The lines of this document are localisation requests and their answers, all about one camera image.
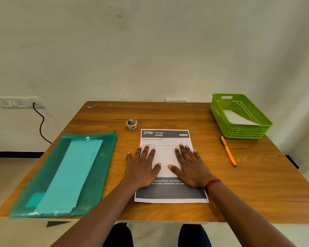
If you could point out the person's right hand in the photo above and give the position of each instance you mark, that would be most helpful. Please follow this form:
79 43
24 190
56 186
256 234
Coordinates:
195 172

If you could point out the white wall socket panel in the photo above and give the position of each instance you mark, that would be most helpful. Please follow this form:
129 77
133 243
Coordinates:
13 102

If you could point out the person's left leg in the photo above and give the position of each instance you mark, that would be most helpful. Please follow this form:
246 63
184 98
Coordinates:
118 236

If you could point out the black skirting board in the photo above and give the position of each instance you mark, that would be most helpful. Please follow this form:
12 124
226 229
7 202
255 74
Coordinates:
15 154

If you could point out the small clear tape roll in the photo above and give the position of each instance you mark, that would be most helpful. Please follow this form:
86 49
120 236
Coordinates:
131 125

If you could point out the person's left hand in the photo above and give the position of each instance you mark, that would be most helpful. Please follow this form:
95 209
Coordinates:
141 174

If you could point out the dark grey table foot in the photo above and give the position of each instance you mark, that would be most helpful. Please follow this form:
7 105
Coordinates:
54 223

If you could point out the green plastic basket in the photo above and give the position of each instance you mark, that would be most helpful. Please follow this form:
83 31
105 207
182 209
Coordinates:
247 133

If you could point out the white envelope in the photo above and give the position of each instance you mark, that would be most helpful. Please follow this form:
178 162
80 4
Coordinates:
238 119

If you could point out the small silver foil scrap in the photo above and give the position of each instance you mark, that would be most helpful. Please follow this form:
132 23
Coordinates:
91 106

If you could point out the person's right leg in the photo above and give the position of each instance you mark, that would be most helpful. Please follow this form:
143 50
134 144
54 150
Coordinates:
194 236

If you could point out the white blank wall plate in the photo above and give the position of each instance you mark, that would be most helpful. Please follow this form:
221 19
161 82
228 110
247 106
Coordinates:
176 100

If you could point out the dark red wrist band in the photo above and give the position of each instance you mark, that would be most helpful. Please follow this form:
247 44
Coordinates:
212 183

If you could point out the green translucent plastic folder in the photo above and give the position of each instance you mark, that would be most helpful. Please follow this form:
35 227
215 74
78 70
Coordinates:
108 154

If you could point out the person's leg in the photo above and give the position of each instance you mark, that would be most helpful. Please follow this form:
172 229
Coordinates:
194 236
118 236

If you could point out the person's right forearm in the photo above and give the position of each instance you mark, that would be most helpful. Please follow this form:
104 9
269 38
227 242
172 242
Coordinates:
247 218

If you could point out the orange pen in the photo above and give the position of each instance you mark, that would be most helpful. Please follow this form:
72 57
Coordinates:
228 151

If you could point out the person's left forearm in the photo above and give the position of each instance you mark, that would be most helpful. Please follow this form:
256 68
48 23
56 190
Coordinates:
97 218

